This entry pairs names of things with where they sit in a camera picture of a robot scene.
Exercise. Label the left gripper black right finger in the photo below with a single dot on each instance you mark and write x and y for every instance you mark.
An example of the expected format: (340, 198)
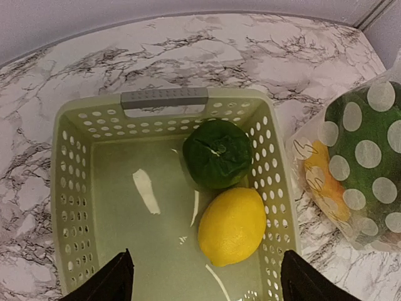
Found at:
(300, 281)

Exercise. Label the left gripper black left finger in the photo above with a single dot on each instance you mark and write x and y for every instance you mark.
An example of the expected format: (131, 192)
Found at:
(113, 282)

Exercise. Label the yellow lemon toy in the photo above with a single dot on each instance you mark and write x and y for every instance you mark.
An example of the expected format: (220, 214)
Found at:
(232, 227)

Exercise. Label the clear zip top bag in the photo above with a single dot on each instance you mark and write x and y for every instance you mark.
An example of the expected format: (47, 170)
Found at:
(361, 232)

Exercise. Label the green bell pepper toy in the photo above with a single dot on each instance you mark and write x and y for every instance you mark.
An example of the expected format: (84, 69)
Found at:
(218, 154)

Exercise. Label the green white bok choy toy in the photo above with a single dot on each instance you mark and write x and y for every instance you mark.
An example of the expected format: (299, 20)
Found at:
(365, 153)

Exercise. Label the pale green perforated basket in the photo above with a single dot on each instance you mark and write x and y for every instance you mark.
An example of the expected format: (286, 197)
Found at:
(119, 183)

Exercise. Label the right aluminium frame post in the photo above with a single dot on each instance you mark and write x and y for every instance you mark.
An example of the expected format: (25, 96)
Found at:
(377, 9)

